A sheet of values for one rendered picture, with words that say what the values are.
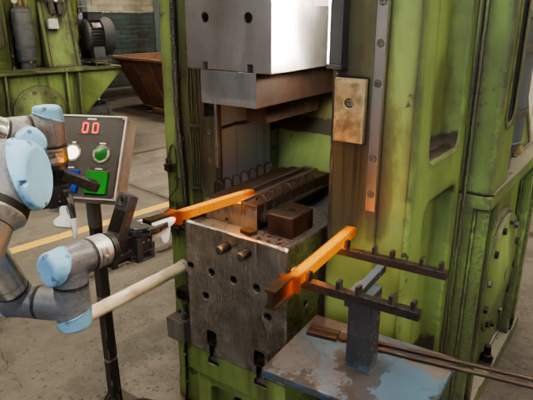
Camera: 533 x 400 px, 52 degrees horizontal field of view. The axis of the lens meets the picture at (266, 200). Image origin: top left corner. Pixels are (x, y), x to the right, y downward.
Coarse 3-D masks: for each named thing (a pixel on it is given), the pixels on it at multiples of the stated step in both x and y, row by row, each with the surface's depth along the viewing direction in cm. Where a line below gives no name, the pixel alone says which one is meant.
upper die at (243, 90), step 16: (208, 80) 155; (224, 80) 152; (240, 80) 148; (256, 80) 146; (272, 80) 151; (288, 80) 158; (304, 80) 165; (320, 80) 173; (208, 96) 157; (224, 96) 153; (240, 96) 150; (256, 96) 147; (272, 96) 153; (288, 96) 159; (304, 96) 166
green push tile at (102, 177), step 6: (90, 174) 173; (96, 174) 173; (102, 174) 173; (108, 174) 172; (102, 180) 172; (108, 180) 173; (102, 186) 172; (84, 192) 172; (90, 192) 172; (102, 192) 171
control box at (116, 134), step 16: (80, 128) 178; (112, 128) 176; (128, 128) 178; (80, 144) 177; (96, 144) 176; (112, 144) 175; (128, 144) 178; (80, 160) 176; (96, 160) 174; (112, 160) 174; (128, 160) 179; (112, 176) 173; (128, 176) 180; (80, 192) 173; (112, 192) 172
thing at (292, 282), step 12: (348, 228) 147; (336, 240) 139; (324, 252) 132; (300, 264) 126; (312, 264) 126; (288, 276) 118; (300, 276) 121; (276, 288) 113; (288, 288) 118; (300, 288) 120; (276, 300) 114
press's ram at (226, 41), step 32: (192, 0) 151; (224, 0) 144; (256, 0) 139; (288, 0) 142; (320, 0) 149; (192, 32) 154; (224, 32) 147; (256, 32) 141; (288, 32) 145; (320, 32) 158; (192, 64) 157; (224, 64) 150; (256, 64) 144; (288, 64) 147; (320, 64) 161
